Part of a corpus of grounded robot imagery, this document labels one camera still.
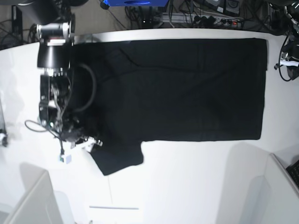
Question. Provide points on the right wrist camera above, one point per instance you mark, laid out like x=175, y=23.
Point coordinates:
x=65, y=158

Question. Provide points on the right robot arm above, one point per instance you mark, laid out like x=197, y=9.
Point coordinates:
x=55, y=26

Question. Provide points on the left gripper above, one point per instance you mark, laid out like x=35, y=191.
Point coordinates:
x=292, y=64

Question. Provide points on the white partition panel right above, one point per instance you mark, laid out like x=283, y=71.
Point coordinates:
x=273, y=197

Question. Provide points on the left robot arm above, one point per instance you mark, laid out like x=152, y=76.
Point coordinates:
x=289, y=10

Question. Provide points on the black keyboard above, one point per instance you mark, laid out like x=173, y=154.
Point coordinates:
x=293, y=171

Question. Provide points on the white partition panel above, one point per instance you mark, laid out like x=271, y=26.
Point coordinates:
x=273, y=197
x=38, y=205

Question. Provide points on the blue box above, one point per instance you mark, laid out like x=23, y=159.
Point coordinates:
x=123, y=3

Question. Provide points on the white partition panel left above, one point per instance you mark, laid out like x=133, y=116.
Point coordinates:
x=38, y=205

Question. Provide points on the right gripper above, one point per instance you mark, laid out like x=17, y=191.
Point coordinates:
x=81, y=133

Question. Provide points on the black T-shirt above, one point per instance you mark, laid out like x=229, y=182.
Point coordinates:
x=172, y=90

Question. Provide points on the black device on floor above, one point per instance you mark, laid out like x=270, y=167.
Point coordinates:
x=16, y=21

